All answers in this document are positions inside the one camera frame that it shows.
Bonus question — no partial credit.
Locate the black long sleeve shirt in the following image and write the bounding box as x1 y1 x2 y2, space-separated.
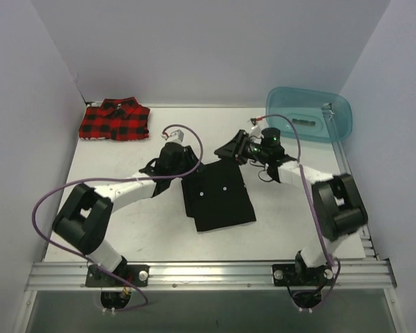
181 160 257 232

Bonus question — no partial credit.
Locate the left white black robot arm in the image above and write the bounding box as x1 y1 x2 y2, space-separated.
53 142 200 285

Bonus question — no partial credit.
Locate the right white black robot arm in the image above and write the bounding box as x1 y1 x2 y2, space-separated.
214 128 368 284

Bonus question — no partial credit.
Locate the teal plastic bin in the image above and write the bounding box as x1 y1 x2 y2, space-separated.
266 87 353 143

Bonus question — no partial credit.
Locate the red black plaid folded shirt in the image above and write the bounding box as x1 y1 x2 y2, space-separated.
78 97 150 142

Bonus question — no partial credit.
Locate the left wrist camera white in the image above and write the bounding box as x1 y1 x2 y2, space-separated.
162 130 184 145

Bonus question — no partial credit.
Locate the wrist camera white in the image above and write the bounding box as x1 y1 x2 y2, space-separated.
248 117 263 139
162 130 184 145

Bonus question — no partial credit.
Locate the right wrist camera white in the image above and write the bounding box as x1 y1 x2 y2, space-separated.
248 117 263 139

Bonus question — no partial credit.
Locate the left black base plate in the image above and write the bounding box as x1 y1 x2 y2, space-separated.
85 264 149 288

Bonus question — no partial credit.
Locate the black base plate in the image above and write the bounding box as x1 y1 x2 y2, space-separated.
272 264 330 288
85 264 149 288

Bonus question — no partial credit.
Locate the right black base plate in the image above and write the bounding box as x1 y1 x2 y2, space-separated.
272 264 330 288

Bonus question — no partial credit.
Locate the aluminium front rail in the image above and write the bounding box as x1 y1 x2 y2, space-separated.
26 260 397 291

